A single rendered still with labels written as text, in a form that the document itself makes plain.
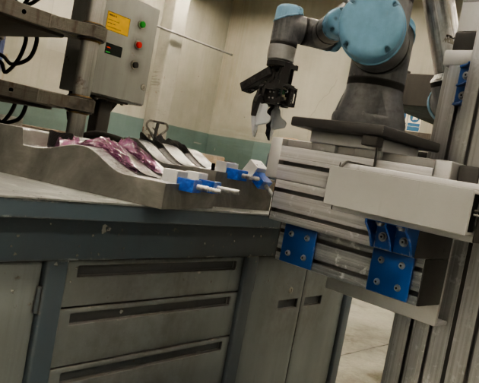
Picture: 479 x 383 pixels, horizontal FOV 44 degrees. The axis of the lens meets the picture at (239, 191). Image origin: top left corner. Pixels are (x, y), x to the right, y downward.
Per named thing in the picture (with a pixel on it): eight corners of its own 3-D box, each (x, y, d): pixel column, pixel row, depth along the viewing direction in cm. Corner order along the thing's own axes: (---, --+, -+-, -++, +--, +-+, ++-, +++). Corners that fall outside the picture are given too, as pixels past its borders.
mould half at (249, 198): (268, 210, 169) (277, 164, 168) (210, 206, 149) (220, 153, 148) (151, 182, 200) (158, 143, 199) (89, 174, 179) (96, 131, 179)
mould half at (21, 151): (212, 208, 144) (220, 164, 143) (161, 209, 120) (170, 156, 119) (49, 172, 162) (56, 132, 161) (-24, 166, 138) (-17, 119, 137)
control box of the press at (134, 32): (103, 362, 243) (166, 8, 236) (38, 375, 219) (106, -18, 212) (72, 344, 257) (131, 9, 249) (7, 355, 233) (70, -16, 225)
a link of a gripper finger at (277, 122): (281, 142, 162) (283, 109, 160) (264, 140, 166) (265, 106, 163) (288, 140, 164) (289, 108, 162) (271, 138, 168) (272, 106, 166)
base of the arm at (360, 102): (417, 139, 122) (426, 91, 121) (378, 126, 111) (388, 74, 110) (356, 131, 132) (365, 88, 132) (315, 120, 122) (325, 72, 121)
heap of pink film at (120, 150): (169, 175, 145) (174, 144, 144) (130, 172, 128) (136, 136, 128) (82, 157, 154) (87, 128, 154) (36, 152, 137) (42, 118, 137)
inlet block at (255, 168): (275, 207, 161) (287, 193, 159) (264, 207, 157) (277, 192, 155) (249, 175, 167) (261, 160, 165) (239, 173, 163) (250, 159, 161)
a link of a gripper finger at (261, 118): (261, 134, 154) (274, 102, 156) (244, 131, 158) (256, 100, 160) (268, 138, 157) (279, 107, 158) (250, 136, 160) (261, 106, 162)
